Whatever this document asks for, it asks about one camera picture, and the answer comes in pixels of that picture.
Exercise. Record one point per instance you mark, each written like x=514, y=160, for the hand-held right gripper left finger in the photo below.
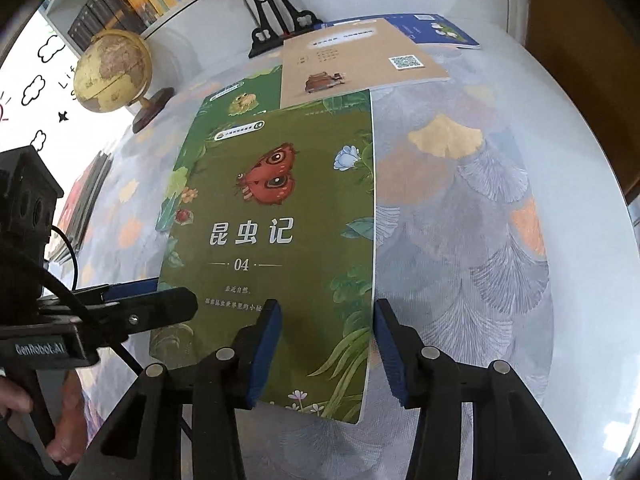
x=265, y=355

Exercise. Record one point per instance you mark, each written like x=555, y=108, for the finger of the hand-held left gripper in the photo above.
x=150, y=310
x=130, y=291

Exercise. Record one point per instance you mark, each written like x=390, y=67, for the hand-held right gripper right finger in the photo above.
x=390, y=355

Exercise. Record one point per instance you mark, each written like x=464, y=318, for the stack of books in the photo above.
x=80, y=200

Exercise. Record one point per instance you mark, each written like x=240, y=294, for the olive green moth cover book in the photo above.
x=300, y=200

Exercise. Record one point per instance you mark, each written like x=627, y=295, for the tan book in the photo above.
x=360, y=60

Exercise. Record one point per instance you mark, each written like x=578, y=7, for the royal blue book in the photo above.
x=440, y=30

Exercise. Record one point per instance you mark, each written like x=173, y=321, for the person's left hand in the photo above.
x=70, y=425

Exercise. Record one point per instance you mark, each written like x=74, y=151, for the ginkgo leaf tablecloth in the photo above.
x=450, y=210

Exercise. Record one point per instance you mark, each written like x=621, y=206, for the globe on wooden stand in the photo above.
x=112, y=70

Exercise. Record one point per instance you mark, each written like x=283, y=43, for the row of dark volumes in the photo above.
x=105, y=15

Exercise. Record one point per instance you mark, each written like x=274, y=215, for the cloud wall sticker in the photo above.
x=52, y=49
x=33, y=89
x=37, y=140

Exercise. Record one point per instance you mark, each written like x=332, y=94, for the black bird wall sticker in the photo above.
x=63, y=116

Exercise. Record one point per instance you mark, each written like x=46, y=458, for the lettering wall sticker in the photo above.
x=67, y=80

